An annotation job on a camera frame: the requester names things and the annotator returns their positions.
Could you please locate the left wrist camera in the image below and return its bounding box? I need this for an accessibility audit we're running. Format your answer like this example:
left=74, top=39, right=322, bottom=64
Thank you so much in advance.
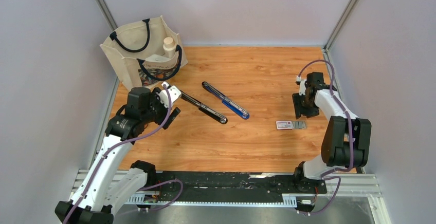
left=159, top=82, right=181, bottom=108

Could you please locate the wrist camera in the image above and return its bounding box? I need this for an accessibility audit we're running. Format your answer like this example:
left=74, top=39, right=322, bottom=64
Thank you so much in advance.
left=159, top=82, right=181, bottom=108
left=296, top=76, right=306, bottom=96

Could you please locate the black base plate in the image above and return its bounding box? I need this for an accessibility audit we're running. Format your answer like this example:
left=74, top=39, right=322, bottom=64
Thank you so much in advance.
left=146, top=171, right=327, bottom=203

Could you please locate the blue tape dispenser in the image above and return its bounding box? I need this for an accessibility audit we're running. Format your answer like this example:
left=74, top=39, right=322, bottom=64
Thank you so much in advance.
left=202, top=81, right=250, bottom=120

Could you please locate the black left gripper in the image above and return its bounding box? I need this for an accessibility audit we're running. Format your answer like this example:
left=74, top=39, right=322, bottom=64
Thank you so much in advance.
left=140, top=87, right=180, bottom=129

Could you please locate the black stapler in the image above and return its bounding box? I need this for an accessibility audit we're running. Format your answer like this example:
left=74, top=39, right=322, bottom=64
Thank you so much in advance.
left=180, top=91, right=228, bottom=124

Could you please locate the beige bottle in bag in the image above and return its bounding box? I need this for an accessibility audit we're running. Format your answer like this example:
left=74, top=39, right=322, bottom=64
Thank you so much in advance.
left=162, top=36, right=177, bottom=59

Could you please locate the white paper in bag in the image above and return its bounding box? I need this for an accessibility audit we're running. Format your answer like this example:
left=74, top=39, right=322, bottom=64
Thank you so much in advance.
left=145, top=54, right=171, bottom=63

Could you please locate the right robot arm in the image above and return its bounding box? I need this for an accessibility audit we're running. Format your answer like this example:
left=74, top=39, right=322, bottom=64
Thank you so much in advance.
left=292, top=72, right=372, bottom=193

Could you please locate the aluminium rail frame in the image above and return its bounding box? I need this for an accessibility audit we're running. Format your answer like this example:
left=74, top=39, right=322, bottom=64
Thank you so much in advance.
left=55, top=168, right=391, bottom=223

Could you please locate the red white staple box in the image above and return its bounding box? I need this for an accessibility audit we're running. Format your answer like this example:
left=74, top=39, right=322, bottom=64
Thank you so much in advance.
left=276, top=121, right=294, bottom=130

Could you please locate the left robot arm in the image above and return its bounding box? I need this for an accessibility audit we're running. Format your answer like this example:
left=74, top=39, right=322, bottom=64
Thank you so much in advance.
left=55, top=82, right=182, bottom=223

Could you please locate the cream canvas tote bag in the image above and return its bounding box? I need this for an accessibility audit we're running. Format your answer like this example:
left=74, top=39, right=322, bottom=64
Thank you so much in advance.
left=100, top=16, right=188, bottom=90

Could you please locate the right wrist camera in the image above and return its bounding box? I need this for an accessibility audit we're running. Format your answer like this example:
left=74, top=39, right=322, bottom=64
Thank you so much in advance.
left=296, top=76, right=306, bottom=96

